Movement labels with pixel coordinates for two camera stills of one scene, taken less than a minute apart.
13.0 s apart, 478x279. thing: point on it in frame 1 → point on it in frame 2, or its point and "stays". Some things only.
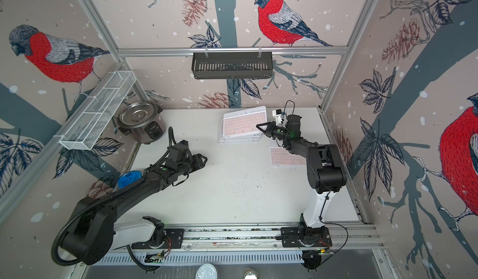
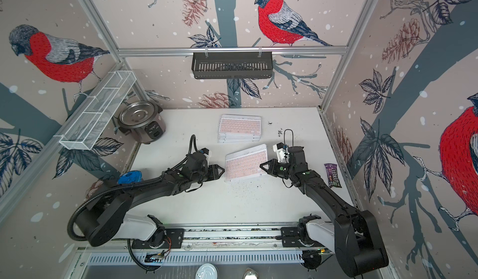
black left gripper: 199,163 → 214,170
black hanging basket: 208,65 stays
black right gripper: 271,132 → 273,169
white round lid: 206,271 stays
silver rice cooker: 142,120 stays
